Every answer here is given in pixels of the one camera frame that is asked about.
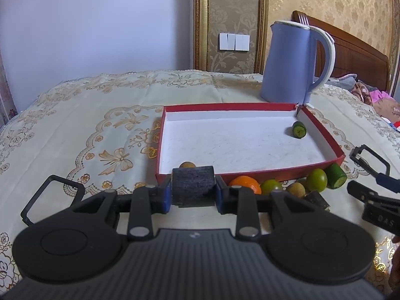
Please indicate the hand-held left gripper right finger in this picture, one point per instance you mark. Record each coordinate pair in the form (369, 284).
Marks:
(219, 195)

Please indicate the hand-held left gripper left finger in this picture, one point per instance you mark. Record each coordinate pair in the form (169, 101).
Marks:
(165, 195)

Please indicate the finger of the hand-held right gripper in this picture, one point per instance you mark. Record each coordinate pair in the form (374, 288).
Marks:
(365, 193)
(383, 179)

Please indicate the dark purple sugarcane piece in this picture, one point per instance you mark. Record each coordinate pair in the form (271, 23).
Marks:
(317, 200)
(193, 187)

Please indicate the orange mandarin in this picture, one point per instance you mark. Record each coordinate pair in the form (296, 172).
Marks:
(247, 183)

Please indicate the green cucumber piece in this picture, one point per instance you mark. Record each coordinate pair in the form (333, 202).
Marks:
(299, 130)
(336, 175)

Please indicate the green lime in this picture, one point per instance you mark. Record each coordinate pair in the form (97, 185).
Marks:
(316, 179)
(271, 186)

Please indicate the red cardboard box tray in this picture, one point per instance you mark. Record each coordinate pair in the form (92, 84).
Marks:
(243, 143)

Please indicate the brown longan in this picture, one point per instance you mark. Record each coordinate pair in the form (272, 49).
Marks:
(295, 190)
(187, 165)

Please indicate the pile of colourful bedding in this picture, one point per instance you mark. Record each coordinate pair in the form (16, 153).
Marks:
(378, 97)

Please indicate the cream embroidered tablecloth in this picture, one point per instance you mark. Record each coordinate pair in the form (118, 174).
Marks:
(78, 115)

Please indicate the brown wooden headboard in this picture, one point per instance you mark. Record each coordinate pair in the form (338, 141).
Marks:
(359, 50)

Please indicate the blue electric kettle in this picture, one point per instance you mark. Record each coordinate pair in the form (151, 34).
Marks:
(287, 62)

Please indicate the silver fork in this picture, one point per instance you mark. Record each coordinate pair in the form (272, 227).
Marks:
(301, 18)

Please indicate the white wall light switch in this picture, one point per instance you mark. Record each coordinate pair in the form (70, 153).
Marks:
(234, 41)

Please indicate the gold framed wall panel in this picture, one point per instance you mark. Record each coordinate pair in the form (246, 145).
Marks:
(231, 15)

